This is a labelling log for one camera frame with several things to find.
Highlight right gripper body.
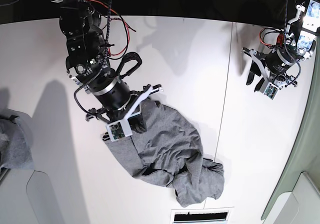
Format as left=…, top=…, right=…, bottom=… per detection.
left=73, top=76, right=162, bottom=124

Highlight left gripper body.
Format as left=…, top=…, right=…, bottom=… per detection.
left=242, top=47, right=298, bottom=87

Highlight grey t-shirt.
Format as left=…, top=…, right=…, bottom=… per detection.
left=105, top=99, right=225, bottom=207

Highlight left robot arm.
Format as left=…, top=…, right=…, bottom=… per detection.
left=242, top=0, right=320, bottom=99

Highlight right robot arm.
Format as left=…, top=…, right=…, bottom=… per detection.
left=51, top=0, right=161, bottom=139

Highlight grey cloth pile at left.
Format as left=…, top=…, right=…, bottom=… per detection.
left=0, top=109, right=34, bottom=170

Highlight white bin at lower right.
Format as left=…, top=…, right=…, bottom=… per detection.
left=263, top=171, right=320, bottom=224

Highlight white bin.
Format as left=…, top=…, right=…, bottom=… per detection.
left=0, top=169, right=65, bottom=223
left=263, top=171, right=320, bottom=224

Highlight white bin at lower left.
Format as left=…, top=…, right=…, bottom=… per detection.
left=0, top=169, right=65, bottom=223

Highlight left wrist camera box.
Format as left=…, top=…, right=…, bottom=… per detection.
left=260, top=82, right=279, bottom=100

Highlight red and black wires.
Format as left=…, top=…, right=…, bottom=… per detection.
left=62, top=0, right=138, bottom=59

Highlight white cable grommet slot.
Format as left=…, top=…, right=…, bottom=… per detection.
left=170, top=207, right=234, bottom=224

